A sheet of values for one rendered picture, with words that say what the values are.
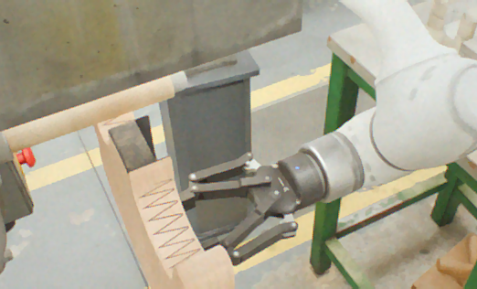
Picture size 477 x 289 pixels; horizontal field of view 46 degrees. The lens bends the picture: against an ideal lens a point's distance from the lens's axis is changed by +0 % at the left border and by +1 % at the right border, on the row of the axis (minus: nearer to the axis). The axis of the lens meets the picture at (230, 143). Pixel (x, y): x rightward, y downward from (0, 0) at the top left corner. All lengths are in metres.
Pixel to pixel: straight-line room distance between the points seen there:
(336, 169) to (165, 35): 0.42
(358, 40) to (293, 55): 1.53
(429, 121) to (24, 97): 0.43
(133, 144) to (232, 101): 1.07
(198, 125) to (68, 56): 1.25
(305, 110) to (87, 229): 1.05
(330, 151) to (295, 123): 1.64
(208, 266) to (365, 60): 0.82
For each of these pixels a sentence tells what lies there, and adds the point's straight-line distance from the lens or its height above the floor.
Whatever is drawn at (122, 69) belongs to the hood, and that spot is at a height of 1.40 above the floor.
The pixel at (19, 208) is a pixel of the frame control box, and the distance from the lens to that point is 0.97.
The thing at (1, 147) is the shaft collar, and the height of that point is 1.26.
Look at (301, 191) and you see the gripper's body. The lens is 0.75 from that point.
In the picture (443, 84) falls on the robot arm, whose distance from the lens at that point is 0.64.
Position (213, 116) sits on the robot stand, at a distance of 1.61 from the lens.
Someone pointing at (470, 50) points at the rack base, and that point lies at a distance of 1.13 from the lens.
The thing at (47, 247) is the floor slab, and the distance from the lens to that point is 2.13.
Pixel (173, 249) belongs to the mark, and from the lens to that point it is 0.58.
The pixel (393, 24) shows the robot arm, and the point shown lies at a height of 1.26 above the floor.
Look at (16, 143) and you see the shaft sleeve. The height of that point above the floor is 1.25.
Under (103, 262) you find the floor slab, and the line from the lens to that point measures 2.03.
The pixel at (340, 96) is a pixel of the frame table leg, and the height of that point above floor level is 0.79.
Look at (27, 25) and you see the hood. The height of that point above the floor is 1.46.
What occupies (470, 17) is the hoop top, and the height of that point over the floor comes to 1.04.
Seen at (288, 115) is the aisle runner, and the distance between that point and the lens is 2.44.
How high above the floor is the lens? 1.64
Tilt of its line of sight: 45 degrees down
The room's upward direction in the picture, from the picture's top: 3 degrees counter-clockwise
